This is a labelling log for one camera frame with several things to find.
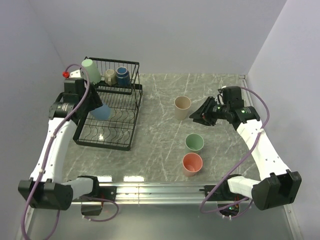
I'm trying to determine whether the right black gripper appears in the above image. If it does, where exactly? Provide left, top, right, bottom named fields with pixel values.
left=189, top=96, right=230, bottom=127

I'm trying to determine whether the blue plastic cup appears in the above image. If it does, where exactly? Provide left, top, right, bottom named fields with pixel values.
left=89, top=104, right=111, bottom=121

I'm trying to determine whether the small green plastic cup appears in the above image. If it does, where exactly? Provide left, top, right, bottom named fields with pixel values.
left=81, top=58, right=102, bottom=84

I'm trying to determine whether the olive ceramic mug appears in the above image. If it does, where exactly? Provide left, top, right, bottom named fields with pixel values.
left=104, top=69, right=117, bottom=86

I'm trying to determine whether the dark blue glazed mug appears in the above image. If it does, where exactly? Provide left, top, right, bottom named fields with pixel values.
left=115, top=66, right=131, bottom=87

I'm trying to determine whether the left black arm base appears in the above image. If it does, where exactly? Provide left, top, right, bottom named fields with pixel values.
left=97, top=186, right=117, bottom=202

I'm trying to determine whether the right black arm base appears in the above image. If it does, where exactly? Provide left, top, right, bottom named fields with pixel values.
left=203, top=185, right=229, bottom=202

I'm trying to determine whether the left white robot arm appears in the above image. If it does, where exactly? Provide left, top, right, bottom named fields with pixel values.
left=18, top=77, right=103, bottom=211

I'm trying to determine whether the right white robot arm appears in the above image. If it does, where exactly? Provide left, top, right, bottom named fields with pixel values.
left=190, top=86, right=302, bottom=213

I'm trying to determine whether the beige plastic cup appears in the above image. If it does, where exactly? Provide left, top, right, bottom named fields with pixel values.
left=174, top=96, right=192, bottom=121

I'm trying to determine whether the large green plastic cup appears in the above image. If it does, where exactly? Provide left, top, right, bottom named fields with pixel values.
left=185, top=133, right=205, bottom=154

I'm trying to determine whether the pink plastic cup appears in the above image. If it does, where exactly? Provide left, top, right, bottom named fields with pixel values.
left=182, top=152, right=203, bottom=177

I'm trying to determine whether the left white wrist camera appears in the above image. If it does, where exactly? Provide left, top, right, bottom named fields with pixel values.
left=62, top=69, right=83, bottom=79

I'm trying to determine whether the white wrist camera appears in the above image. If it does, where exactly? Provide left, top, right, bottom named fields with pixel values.
left=62, top=69, right=83, bottom=79
left=217, top=86, right=226, bottom=105

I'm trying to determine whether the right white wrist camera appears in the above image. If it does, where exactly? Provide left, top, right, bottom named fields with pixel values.
left=217, top=86, right=226, bottom=105

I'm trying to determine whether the black wire dish rack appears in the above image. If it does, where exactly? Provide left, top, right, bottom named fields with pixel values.
left=73, top=57, right=143, bottom=151

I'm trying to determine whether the aluminium mounting rail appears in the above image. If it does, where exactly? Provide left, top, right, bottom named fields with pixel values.
left=71, top=183, right=292, bottom=205

